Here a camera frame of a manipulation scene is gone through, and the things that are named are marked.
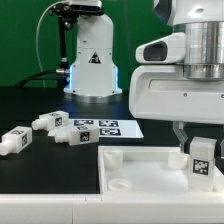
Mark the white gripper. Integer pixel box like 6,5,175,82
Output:
129,65,224,151

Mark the white square tabletop tray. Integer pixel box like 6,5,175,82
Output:
98,146,224,196

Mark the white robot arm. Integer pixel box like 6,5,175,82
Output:
129,0,224,145

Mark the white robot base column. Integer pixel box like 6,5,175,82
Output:
64,15,122,103

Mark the white sheet with tags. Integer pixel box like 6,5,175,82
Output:
48,119,143,138

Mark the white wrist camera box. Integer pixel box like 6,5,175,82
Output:
135,32,186,64

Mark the grey cable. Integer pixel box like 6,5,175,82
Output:
35,0,68,88

